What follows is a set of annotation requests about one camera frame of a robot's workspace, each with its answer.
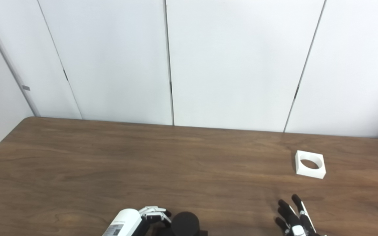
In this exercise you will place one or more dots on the black and white left hand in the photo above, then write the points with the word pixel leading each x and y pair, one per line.
pixel 125 221

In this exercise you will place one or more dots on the black and white right hand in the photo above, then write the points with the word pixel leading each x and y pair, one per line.
pixel 292 221

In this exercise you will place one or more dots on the white square piece with hole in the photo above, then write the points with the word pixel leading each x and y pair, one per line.
pixel 307 173

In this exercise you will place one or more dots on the black peg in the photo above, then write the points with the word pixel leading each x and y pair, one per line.
pixel 185 224

